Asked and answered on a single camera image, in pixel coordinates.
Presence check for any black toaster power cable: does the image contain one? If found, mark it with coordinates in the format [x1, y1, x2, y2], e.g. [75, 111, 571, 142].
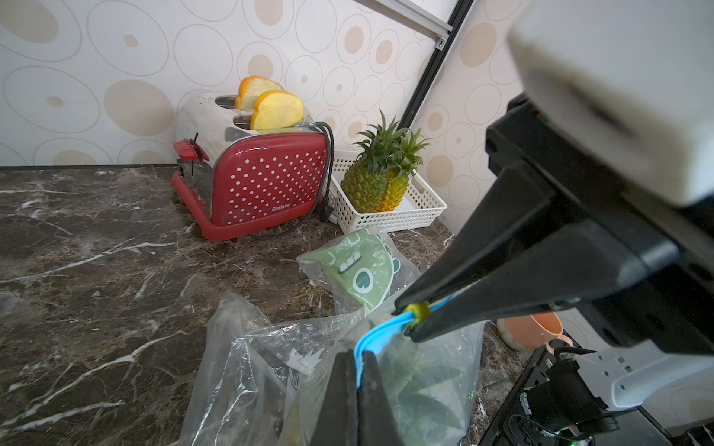
[244, 121, 337, 241]

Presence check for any clear bag blue zipper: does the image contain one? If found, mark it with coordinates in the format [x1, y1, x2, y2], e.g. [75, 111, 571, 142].
[278, 297, 483, 445]

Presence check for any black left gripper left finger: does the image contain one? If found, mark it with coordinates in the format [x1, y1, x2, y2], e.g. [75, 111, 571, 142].
[310, 350, 358, 446]

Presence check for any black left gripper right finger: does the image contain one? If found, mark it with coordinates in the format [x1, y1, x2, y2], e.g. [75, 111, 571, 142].
[358, 351, 403, 446]

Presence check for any white perforated plastic basket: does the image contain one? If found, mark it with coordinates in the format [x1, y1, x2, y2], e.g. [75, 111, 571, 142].
[327, 149, 448, 235]

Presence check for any pineapple from green bag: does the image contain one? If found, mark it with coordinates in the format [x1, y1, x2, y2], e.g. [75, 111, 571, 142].
[340, 113, 406, 214]

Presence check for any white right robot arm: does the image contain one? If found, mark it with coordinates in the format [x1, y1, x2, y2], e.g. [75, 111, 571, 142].
[395, 95, 713, 445]

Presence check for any yellow toast slice front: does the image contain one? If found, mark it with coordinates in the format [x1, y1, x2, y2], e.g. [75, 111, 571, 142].
[250, 90, 304, 131]

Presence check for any yellow toast slice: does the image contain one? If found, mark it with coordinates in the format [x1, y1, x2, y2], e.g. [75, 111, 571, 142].
[234, 75, 284, 111]
[250, 90, 304, 131]

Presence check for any green printed zip-top bag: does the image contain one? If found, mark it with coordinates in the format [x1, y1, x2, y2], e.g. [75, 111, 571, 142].
[297, 227, 420, 314]

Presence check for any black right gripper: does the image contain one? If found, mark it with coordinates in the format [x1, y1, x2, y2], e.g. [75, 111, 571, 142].
[394, 95, 713, 355]

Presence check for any red polka-dot toaster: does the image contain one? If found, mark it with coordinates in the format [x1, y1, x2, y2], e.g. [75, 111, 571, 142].
[171, 93, 335, 242]

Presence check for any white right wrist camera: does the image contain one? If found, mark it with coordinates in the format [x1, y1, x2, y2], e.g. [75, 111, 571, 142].
[508, 1, 713, 207]

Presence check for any yellow toast slice rear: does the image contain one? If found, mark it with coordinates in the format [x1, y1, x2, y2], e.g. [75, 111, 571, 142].
[234, 75, 284, 111]

